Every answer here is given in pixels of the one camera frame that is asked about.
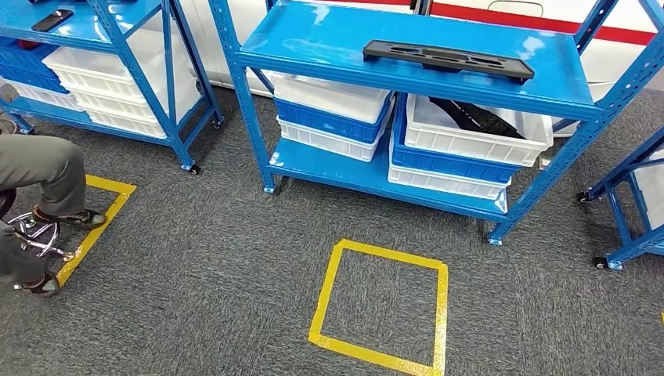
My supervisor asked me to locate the chrome base stool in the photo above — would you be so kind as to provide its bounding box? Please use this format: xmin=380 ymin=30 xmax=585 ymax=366
xmin=0 ymin=189 xmax=80 ymax=264

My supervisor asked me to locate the black plastic parts pile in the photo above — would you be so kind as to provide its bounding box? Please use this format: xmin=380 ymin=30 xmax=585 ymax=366
xmin=428 ymin=96 xmax=528 ymax=140

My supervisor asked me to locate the black smartphone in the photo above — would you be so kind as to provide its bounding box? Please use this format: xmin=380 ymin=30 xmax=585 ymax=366
xmin=30 ymin=9 xmax=75 ymax=33

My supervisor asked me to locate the person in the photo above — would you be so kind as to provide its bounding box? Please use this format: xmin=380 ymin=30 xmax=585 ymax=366
xmin=0 ymin=81 xmax=109 ymax=298

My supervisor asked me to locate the blue steel shelf rack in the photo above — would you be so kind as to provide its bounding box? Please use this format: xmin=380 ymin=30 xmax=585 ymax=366
xmin=576 ymin=126 xmax=664 ymax=273
xmin=0 ymin=0 xmax=226 ymax=177
xmin=207 ymin=0 xmax=664 ymax=247

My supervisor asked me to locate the black plastic panel part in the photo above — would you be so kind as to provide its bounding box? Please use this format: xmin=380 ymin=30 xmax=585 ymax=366
xmin=361 ymin=38 xmax=537 ymax=85

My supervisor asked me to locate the yellow floor tape square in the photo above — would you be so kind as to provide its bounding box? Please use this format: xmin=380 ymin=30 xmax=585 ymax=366
xmin=307 ymin=237 xmax=450 ymax=376

